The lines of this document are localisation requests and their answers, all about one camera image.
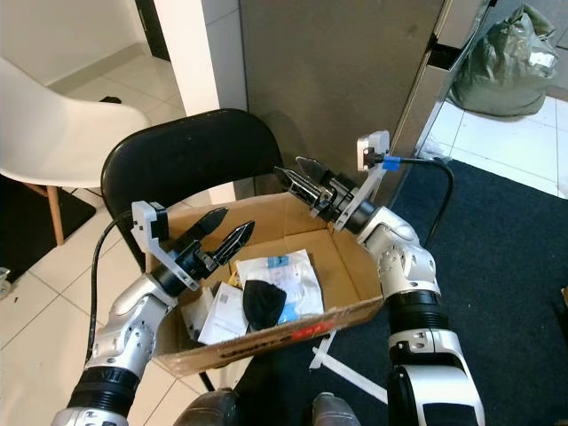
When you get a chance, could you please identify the grey left robot foot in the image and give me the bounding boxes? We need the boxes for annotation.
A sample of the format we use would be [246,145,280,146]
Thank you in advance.
[173,389,237,426]

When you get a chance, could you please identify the black folding chair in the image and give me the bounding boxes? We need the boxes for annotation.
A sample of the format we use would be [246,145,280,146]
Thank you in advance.
[100,108,285,267]

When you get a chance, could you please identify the white paper envelope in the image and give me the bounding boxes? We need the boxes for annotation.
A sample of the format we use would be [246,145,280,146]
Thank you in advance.
[197,282,249,346]

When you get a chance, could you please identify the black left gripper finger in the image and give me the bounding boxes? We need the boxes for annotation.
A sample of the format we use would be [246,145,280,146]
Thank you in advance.
[216,222,255,267]
[185,208,230,256]

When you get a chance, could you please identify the white plastic package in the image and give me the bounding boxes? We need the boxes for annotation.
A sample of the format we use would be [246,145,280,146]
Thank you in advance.
[233,250,325,323]

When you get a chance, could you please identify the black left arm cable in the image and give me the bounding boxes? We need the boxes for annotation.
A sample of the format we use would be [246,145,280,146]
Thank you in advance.
[87,211,136,367]

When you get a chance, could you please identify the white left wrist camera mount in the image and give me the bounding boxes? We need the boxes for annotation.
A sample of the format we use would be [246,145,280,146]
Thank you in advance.
[131,201,178,290]

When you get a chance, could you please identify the grey robot foot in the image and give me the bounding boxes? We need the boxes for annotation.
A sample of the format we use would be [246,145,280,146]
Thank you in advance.
[173,389,237,426]
[311,392,361,426]

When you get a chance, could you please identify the black sock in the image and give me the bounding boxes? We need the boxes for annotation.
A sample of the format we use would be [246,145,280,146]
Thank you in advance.
[242,280,288,330]

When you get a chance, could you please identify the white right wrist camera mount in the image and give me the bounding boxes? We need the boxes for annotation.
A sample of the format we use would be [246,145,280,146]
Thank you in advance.
[332,131,391,233]

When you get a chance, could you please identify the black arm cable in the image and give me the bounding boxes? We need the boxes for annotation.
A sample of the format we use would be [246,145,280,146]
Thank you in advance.
[87,211,136,367]
[380,154,455,249]

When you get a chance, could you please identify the metal door frame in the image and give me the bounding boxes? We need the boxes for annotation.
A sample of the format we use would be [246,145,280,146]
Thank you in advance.
[392,0,489,178]

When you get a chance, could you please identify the grey right robot foot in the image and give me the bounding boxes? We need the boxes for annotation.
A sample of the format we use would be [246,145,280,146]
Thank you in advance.
[311,392,361,426]

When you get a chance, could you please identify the white plastic chair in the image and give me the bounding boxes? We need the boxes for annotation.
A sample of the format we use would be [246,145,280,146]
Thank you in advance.
[0,58,150,247]

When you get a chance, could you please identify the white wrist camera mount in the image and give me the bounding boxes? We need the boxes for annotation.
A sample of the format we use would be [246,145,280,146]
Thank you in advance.
[131,201,178,290]
[332,131,391,233]

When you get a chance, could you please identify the green rubbish bag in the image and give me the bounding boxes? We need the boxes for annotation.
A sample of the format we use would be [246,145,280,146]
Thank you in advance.
[448,4,560,118]

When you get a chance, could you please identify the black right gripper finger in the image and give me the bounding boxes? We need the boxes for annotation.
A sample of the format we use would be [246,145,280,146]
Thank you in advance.
[296,157,335,189]
[273,167,323,210]

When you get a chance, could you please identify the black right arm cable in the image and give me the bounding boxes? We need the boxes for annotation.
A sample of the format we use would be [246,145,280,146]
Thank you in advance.
[380,154,455,249]

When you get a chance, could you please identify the grey door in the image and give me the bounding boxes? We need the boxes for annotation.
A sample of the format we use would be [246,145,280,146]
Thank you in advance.
[238,0,446,201]

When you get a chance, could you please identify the small dark floor mat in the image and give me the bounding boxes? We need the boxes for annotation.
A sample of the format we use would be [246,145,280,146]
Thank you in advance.
[0,176,97,278]

